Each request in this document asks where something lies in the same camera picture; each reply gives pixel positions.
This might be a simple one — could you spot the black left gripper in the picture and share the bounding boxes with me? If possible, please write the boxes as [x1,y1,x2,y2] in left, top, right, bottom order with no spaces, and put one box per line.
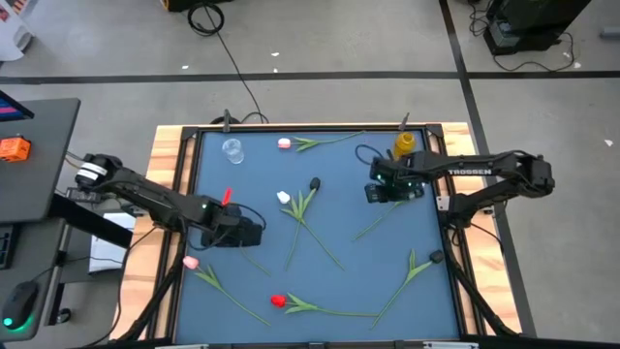
[200,202,265,249]

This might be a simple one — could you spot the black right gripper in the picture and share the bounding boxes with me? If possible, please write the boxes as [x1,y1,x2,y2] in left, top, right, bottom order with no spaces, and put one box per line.
[363,150,427,205]

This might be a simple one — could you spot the white tulip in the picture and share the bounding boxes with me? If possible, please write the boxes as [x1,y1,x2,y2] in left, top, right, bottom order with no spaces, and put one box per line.
[352,200,406,242]
[276,190,347,271]

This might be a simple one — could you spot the black tulip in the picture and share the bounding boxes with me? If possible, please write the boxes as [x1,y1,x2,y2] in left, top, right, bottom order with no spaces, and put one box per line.
[283,176,323,272]
[370,247,446,331]

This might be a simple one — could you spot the pale pink tulip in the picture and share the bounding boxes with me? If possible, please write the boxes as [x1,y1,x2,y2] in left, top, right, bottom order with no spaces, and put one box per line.
[277,129,365,153]

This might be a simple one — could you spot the yellow glass vase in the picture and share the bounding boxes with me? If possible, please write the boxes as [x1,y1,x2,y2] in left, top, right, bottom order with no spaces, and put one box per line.
[392,131,418,160]

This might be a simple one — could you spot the clear glass vase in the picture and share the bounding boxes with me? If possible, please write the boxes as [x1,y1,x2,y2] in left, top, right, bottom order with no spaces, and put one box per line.
[221,138,245,166]

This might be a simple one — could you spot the blue table mat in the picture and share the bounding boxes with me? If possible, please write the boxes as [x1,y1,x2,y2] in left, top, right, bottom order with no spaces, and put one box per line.
[174,129,460,344]

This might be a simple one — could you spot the white paper sheet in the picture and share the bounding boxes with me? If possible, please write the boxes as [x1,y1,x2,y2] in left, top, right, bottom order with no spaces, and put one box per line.
[88,211,138,275]

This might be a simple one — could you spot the black desk support beam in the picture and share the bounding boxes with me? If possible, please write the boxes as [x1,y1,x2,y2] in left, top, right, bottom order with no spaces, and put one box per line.
[47,193,135,249]

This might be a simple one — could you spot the black power adapter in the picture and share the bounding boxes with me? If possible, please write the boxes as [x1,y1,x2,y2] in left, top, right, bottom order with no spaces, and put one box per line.
[65,187,104,205]

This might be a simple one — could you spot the dark desk top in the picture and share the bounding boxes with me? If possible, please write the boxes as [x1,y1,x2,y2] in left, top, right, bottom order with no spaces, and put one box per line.
[0,98,81,225]

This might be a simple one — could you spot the grey desk top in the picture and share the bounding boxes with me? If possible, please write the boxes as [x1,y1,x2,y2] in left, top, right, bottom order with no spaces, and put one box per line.
[0,217,67,343]

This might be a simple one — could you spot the black equipment case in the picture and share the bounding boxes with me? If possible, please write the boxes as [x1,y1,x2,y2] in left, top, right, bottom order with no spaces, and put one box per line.
[482,0,593,56]

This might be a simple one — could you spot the black computer mouse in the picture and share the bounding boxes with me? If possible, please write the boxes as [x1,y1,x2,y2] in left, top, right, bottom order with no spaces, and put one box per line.
[1,280,40,332]

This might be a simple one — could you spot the black floor object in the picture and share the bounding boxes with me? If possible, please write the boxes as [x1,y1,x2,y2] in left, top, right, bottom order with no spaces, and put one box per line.
[162,0,233,13]

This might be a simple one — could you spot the black keyboard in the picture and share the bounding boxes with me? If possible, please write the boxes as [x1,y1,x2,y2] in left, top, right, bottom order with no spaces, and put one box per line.
[0,223,19,270]

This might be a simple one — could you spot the orange box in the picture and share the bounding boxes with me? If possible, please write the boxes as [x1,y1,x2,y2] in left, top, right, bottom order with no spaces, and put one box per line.
[0,136,32,163]

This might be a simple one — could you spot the computer monitor with coloured screen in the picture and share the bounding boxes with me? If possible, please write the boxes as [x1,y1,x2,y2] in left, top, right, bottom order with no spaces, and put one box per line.
[0,89,35,122]

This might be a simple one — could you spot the white cabinet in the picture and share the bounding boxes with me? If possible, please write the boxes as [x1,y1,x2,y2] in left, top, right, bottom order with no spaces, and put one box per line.
[0,0,39,63]

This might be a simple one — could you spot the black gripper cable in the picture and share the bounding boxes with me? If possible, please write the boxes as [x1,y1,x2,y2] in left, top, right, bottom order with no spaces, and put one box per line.
[355,143,388,167]

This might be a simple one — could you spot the black aluminium table frame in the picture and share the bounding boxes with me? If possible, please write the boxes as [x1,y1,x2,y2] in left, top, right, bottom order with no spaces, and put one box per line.
[144,123,490,349]

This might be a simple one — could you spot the black cable conduit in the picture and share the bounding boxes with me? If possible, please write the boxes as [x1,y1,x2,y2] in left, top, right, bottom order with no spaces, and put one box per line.
[113,232,188,343]
[445,241,511,336]

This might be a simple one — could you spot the black floor cable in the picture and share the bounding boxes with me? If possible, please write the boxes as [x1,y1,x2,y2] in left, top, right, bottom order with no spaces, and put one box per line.
[187,0,270,125]

